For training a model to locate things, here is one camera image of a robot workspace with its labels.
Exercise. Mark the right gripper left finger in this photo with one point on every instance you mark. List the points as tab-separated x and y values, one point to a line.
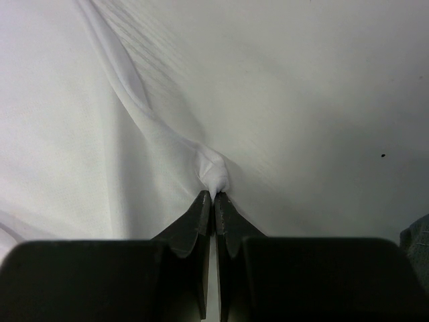
161	279

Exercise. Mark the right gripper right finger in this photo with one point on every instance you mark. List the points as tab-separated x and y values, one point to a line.
265	278

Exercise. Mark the white t shirt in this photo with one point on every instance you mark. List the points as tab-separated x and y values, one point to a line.
83	155

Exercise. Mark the grey t shirt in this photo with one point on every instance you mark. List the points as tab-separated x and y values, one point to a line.
414	241

